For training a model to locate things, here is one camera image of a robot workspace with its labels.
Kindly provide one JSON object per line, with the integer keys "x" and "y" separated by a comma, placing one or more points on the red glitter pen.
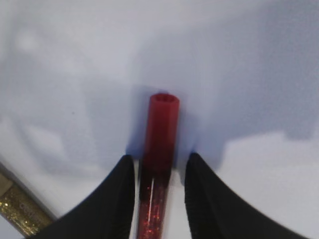
{"x": 156, "y": 164}

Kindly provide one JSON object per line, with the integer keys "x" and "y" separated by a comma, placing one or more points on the gold glitter pen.
{"x": 20, "y": 207}

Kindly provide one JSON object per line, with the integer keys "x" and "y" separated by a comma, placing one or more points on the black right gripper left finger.
{"x": 105, "y": 214}

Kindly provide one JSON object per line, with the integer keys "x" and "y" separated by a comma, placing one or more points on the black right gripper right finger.
{"x": 214, "y": 211}

